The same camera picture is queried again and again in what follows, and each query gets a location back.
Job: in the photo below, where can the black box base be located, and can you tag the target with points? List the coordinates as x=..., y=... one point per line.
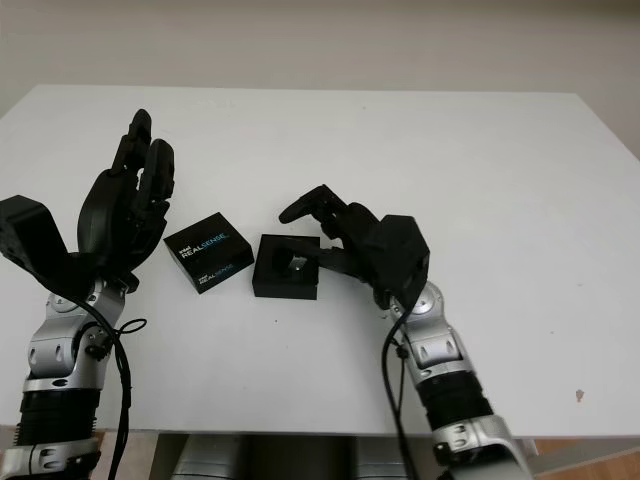
x=280, y=287

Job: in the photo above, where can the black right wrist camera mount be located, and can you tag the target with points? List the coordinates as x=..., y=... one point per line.
x=400, y=250

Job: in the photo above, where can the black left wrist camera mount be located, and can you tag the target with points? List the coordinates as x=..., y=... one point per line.
x=30, y=235

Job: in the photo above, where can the small silver depth camera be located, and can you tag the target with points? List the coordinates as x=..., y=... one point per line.
x=298, y=266

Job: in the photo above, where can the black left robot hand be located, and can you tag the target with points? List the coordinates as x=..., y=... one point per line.
x=107, y=220

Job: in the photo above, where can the grey left robot leg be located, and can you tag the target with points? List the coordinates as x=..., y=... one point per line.
x=207, y=460

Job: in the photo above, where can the grey right robot leg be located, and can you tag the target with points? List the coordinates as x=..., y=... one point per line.
x=375, y=460

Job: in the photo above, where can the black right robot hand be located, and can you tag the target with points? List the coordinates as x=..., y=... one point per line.
x=357, y=230

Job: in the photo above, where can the grey robot leg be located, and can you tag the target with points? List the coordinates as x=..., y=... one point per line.
x=375, y=460
x=207, y=460

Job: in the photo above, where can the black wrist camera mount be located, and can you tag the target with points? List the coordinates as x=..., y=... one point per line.
x=30, y=235
x=400, y=250

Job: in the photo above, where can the black RealSense box lid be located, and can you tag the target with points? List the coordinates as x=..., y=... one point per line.
x=205, y=245

